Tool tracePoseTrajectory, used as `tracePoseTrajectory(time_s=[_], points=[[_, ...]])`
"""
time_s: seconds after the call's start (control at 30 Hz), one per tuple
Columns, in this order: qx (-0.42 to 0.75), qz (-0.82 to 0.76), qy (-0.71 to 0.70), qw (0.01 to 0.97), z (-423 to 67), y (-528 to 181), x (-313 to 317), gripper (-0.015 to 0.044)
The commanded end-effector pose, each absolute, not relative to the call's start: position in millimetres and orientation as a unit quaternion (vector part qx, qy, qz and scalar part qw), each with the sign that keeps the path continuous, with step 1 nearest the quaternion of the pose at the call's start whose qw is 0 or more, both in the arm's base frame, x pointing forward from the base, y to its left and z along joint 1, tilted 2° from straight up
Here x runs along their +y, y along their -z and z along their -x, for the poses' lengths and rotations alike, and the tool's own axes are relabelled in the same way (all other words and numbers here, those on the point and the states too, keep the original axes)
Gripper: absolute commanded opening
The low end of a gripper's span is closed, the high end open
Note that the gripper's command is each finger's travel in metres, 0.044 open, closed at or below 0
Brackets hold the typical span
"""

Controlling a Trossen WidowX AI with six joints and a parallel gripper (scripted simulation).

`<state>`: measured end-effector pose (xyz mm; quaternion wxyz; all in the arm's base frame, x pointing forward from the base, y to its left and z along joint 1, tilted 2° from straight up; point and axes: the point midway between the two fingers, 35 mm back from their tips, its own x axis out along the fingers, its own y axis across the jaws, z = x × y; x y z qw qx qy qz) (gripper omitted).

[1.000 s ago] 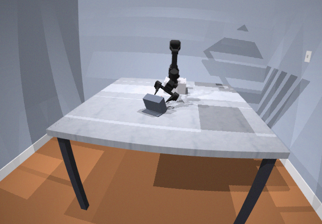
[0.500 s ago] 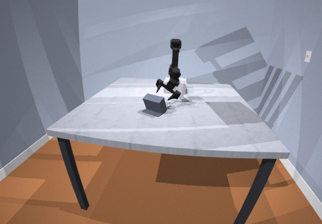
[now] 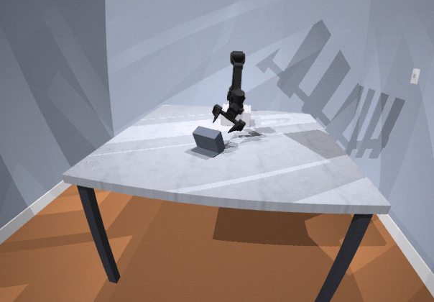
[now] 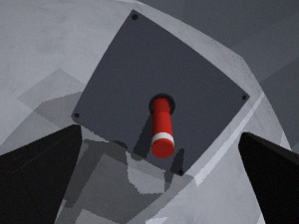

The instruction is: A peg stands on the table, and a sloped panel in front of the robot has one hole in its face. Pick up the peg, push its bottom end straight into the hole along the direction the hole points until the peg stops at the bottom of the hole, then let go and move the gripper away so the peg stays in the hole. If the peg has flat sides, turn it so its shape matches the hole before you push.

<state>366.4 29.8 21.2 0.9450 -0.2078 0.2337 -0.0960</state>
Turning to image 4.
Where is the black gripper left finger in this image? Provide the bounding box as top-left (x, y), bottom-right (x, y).
top-left (0, 124), bottom-right (82, 224)

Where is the dark grey square panel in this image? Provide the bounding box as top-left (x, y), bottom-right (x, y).
top-left (70, 8), bottom-right (250, 176)

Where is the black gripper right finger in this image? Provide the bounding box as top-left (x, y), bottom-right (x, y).
top-left (238, 132), bottom-right (299, 224)

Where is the dark red peg with grey band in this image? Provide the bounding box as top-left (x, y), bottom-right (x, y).
top-left (150, 97), bottom-right (174, 157)

